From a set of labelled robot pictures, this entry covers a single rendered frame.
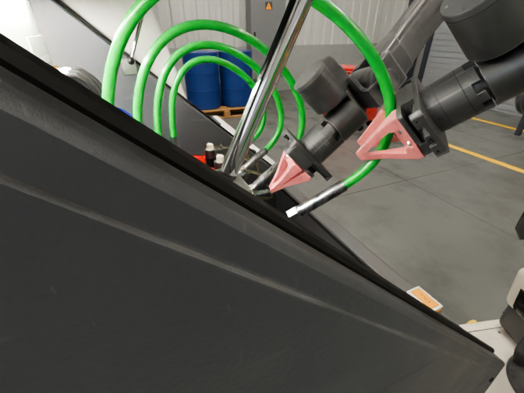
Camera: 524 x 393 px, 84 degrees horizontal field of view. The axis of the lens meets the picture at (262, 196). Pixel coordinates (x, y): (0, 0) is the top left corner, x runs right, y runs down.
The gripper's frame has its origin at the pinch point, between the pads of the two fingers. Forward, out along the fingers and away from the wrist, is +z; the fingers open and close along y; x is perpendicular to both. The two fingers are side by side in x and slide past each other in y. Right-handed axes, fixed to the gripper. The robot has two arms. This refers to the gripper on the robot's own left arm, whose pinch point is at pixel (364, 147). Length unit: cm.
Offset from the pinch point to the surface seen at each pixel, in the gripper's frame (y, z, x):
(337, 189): 4.2, 5.2, 1.6
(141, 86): 1.4, 19.5, -27.8
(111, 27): -19, 33, -44
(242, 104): -413, 286, 19
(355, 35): -0.3, -7.1, -12.7
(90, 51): -12, 35, -42
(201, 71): -386, 280, -63
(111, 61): 9.2, 12.2, -29.9
